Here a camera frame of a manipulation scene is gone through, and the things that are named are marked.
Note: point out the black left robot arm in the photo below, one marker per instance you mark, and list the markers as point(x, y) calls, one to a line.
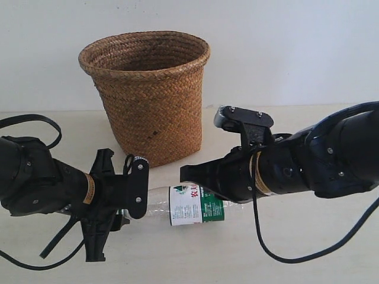
point(33, 182)

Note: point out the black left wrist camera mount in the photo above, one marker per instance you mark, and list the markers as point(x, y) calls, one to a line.
point(137, 188)

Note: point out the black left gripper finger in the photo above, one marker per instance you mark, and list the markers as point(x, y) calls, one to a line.
point(103, 165)
point(95, 234)

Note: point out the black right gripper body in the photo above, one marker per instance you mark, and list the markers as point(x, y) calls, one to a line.
point(236, 180)

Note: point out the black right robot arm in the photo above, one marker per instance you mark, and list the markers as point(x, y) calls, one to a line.
point(336, 157)

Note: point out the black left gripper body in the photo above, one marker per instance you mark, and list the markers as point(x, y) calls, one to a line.
point(105, 201)

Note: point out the brown woven wicker basket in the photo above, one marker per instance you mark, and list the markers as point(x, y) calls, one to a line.
point(151, 87)

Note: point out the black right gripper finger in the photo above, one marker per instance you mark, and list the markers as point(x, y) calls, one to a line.
point(225, 193)
point(209, 174)

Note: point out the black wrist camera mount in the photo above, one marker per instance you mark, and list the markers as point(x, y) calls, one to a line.
point(137, 188)
point(254, 127)

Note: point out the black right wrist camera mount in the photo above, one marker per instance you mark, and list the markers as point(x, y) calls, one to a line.
point(254, 127)

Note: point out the clear plastic bottle green label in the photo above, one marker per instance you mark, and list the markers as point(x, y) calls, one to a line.
point(187, 204)

